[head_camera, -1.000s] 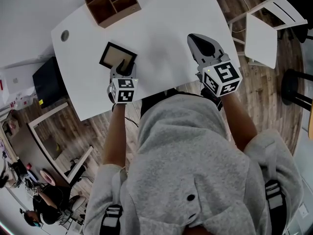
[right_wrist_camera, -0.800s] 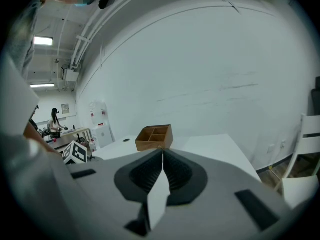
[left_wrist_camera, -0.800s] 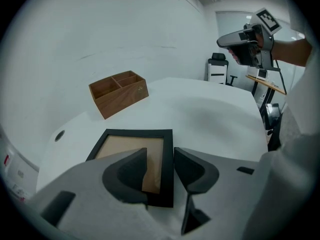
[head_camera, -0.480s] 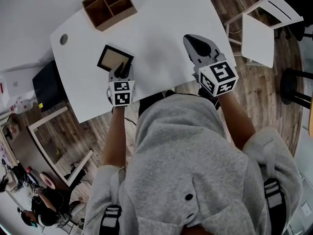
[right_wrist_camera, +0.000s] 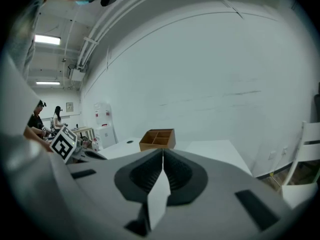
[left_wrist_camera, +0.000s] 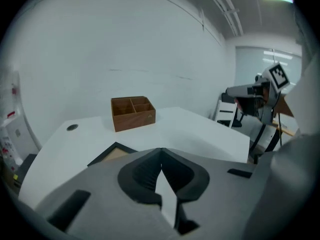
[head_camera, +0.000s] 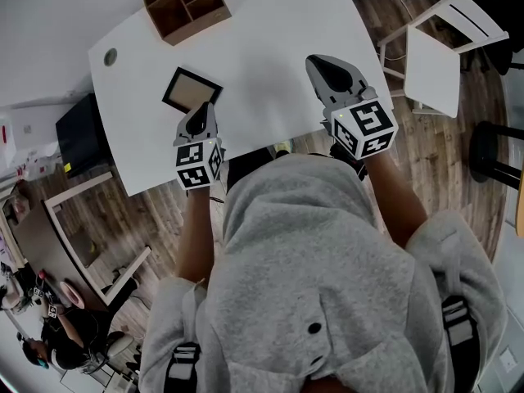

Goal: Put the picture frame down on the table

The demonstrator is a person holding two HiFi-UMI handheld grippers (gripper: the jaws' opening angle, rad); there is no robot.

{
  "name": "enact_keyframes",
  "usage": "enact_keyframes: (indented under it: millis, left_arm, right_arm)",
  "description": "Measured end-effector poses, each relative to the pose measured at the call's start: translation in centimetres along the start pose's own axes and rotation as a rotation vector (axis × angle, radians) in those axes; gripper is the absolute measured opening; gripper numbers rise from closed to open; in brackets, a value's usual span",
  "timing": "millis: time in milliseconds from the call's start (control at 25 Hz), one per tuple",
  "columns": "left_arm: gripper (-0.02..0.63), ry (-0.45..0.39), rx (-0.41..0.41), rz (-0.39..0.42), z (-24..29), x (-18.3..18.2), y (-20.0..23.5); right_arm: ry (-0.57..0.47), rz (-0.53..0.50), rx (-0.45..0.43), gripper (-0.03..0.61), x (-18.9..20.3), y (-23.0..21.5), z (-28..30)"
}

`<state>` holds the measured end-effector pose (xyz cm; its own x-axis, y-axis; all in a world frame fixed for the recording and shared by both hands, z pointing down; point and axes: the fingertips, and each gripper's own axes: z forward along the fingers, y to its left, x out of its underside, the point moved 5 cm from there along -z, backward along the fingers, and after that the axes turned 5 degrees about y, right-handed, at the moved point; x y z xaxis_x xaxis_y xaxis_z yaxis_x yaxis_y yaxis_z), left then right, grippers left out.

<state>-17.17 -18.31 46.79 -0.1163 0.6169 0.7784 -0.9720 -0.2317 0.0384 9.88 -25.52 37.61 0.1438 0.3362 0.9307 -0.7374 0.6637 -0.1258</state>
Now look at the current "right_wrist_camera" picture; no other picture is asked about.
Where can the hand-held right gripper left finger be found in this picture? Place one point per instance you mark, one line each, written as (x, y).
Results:
(105, 184)

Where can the plastic-wrapped white water dispenser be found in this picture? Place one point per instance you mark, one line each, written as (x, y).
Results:
(105, 136)

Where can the white ceiling pipe bundle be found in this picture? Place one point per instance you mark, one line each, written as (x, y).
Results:
(105, 26)

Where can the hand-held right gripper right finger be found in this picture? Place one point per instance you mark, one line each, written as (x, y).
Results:
(212, 204)

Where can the wooden organizer box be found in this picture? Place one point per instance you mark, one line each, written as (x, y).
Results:
(160, 136)

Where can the black office chair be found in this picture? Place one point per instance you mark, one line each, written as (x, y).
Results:
(317, 104)

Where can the white ceiling unit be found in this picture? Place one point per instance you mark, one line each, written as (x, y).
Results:
(75, 75)

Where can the white wall socket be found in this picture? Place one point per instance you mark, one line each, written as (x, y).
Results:
(272, 155)

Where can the large ceiling light panel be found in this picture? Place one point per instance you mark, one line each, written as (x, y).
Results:
(47, 39)

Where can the white wooden chair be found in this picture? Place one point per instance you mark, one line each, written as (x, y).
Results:
(300, 194)

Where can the small ceiling light panel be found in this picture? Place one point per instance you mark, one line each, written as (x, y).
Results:
(47, 83)

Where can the person's grey hoodie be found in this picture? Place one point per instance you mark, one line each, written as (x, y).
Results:
(22, 46)

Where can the brown table pale legs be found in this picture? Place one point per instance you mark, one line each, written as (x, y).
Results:
(83, 129)

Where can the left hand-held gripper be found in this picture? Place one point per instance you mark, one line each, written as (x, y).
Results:
(62, 146)

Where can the person's left forearm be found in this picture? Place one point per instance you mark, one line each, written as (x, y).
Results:
(35, 137)

